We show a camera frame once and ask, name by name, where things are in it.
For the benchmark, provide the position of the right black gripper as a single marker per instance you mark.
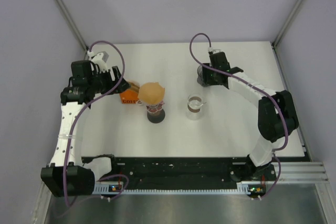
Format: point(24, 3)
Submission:
point(206, 72)

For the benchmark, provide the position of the grey slotted cable duct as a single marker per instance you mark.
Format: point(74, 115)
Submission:
point(110, 188)

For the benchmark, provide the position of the clear glass dripper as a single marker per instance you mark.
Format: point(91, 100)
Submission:
point(155, 104)

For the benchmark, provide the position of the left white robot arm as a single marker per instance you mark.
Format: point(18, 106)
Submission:
point(66, 173)

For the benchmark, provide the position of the glass carafe with red rim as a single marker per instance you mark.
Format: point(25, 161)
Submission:
point(155, 113)

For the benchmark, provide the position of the single brown paper filter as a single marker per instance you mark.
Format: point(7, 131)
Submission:
point(151, 93)

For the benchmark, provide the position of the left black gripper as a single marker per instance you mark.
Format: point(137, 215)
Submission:
point(97, 73)

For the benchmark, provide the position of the aluminium frame rail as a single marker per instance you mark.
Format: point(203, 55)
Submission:
point(287, 171)

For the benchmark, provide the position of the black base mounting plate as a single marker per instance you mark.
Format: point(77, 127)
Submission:
point(195, 173)

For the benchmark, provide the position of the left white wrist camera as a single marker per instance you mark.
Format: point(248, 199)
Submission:
point(99, 57)

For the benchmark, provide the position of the grey smoked plastic dripper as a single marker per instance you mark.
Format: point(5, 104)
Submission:
point(202, 76)

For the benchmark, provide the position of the orange coffee filter box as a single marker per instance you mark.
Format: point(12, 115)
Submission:
point(130, 95)

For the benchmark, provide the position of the glass cup with brown band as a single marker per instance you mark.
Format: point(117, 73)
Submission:
point(194, 109)

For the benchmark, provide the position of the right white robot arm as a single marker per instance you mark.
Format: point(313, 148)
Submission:
point(277, 117)

